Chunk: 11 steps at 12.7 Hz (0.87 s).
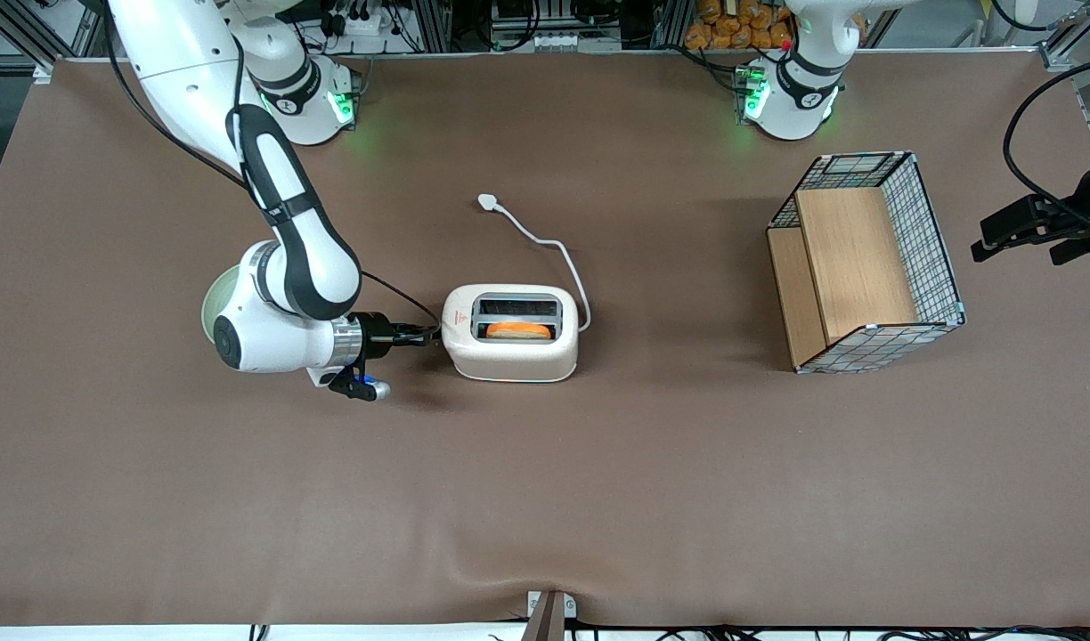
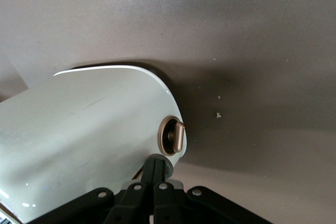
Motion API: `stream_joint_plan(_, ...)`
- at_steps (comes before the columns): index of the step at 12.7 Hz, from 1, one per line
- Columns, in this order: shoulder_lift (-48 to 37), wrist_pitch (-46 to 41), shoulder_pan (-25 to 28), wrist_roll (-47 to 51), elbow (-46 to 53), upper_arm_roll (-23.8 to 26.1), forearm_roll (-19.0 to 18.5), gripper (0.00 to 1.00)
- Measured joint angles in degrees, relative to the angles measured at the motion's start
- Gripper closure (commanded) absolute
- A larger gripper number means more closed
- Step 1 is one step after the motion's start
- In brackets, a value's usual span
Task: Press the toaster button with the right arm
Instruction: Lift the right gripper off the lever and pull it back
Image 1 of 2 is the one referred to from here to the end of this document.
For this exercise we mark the metal table edge bracket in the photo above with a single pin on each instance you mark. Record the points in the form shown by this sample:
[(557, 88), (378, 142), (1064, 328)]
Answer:
[(549, 623)]

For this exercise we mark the pile of orange bread rolls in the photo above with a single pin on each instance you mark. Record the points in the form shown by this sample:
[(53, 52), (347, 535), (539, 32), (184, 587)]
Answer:
[(732, 31)]

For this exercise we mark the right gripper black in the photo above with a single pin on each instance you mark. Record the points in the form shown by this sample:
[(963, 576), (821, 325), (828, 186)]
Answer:
[(376, 334)]

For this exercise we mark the white two-slot toaster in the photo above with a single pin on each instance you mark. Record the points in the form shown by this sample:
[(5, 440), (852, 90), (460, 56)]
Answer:
[(509, 361)]

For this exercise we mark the white power strip with plugs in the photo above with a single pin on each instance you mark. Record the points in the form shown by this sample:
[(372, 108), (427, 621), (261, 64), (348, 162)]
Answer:
[(367, 22)]

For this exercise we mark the pale green plate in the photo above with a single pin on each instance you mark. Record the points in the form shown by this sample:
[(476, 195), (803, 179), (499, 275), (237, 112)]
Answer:
[(214, 307)]

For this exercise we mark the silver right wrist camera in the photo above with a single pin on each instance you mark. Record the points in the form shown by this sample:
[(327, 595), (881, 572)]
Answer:
[(362, 388)]

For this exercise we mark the toast slice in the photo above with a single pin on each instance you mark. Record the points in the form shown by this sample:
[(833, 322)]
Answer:
[(518, 331)]

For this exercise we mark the light wooden shelf board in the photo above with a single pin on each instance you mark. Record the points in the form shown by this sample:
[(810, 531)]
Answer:
[(852, 258)]

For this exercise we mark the aluminium frame profile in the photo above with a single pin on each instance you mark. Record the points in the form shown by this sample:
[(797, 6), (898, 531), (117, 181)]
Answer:
[(28, 36), (1066, 44)]

